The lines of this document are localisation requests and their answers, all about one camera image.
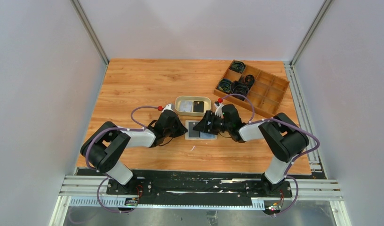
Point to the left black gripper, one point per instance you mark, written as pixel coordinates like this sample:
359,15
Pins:
181,130

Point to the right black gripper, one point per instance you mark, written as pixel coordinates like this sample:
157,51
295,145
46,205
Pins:
203,125

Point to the white leather card holder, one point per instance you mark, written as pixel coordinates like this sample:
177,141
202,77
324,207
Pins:
203,136

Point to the dark grey card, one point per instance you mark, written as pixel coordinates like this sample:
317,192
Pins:
192,134

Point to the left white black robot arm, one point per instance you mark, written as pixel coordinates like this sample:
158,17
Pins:
102,151

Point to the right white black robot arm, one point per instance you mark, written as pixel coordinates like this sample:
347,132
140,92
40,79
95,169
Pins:
283,137

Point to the black card in tray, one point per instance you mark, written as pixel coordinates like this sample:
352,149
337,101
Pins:
198,107

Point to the beige oval tray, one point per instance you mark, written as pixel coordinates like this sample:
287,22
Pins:
206,100

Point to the blue coiled belt left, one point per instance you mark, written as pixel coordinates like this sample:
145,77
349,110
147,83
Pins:
225,86

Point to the dark coiled belt front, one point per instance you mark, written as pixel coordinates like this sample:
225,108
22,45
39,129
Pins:
239,88

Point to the black coiled belt middle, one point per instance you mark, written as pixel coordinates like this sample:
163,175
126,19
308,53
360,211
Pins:
249,80

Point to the black coiled belt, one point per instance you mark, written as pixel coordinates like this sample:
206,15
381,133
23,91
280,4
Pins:
237,66
249,80

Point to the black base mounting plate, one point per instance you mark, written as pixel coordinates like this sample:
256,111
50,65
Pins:
196,188

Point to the black coiled belt top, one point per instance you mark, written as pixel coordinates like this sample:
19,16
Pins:
237,66

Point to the brown wooden compartment box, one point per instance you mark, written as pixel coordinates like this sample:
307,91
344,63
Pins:
265,96

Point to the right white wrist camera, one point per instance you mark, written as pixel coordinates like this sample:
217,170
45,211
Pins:
218,111

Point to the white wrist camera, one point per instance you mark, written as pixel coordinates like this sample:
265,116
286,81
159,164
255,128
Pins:
169,107
218,111

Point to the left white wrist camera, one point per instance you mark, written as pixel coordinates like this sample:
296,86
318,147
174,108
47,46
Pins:
169,107

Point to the aluminium front rail frame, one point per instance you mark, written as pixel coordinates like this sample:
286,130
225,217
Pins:
81,201

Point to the left corner aluminium post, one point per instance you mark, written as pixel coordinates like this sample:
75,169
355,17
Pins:
90,30

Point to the corner aluminium post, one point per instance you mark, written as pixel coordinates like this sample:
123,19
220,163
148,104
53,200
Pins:
310,32
90,30

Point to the right corner aluminium post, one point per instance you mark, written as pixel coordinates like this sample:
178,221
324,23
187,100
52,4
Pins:
310,32

